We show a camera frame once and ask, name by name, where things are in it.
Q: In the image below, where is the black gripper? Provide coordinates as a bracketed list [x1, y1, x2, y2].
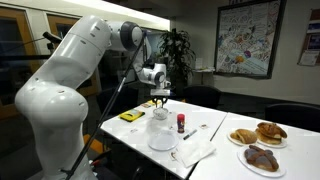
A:
[151, 95, 171, 109]

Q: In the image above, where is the crystal glass bowl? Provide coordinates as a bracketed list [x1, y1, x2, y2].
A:
[152, 111, 170, 121]

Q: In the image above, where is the dark plant pot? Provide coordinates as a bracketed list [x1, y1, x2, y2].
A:
[170, 79, 188, 98]

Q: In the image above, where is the red bottle with label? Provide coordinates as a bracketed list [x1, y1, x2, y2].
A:
[176, 113, 186, 134]

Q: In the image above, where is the yellow sponge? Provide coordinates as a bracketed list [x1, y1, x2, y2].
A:
[118, 108, 146, 123]

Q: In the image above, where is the black office chair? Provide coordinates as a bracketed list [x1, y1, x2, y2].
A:
[183, 85, 222, 110]
[96, 85, 140, 118]
[264, 103, 320, 134]

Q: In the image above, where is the clear plastic plate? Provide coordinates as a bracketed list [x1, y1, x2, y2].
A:
[147, 129, 180, 152]

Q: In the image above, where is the black marker pen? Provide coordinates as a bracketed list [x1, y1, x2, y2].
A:
[182, 129, 198, 141]

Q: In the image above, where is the green potted plant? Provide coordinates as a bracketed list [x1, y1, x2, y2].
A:
[158, 28, 197, 83]

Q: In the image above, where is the small white side table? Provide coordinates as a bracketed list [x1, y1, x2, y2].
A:
[192, 67, 216, 88]

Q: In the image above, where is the white standing sign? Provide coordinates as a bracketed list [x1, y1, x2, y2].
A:
[195, 57, 204, 70]

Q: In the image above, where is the white paper napkin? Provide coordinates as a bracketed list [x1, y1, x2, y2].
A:
[175, 138, 217, 169]

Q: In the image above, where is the orange floor block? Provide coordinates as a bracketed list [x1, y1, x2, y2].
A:
[83, 134, 106, 154]

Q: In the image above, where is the small golden bread piece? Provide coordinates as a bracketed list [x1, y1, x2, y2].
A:
[229, 131, 241, 142]

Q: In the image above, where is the round flat golden bread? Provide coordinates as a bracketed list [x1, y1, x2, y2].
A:
[234, 128, 258, 145]

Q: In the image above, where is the golden bread bun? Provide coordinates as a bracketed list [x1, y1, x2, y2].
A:
[255, 130, 283, 146]

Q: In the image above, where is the chocolate crossed bread bun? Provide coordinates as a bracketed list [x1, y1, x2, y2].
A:
[243, 144, 280, 173]

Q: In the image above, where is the large white plate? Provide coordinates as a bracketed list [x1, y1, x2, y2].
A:
[236, 146, 287, 178]

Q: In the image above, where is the white paper notice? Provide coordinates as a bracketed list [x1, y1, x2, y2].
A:
[298, 49, 320, 67]

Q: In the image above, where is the brown cork bulletin board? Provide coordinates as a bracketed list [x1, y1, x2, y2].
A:
[297, 8, 320, 68]

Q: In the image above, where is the blue picture notice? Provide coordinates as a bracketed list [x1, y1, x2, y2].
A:
[306, 33, 320, 52]

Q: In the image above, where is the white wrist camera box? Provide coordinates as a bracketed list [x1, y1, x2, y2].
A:
[149, 88, 172, 97]

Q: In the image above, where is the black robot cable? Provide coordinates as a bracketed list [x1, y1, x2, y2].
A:
[61, 29, 148, 180]

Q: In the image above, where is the framed colourful wall poster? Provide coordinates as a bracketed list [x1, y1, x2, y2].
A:
[213, 0, 288, 80]

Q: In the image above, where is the black camera on tripod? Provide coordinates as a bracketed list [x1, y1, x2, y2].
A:
[42, 31, 64, 51]

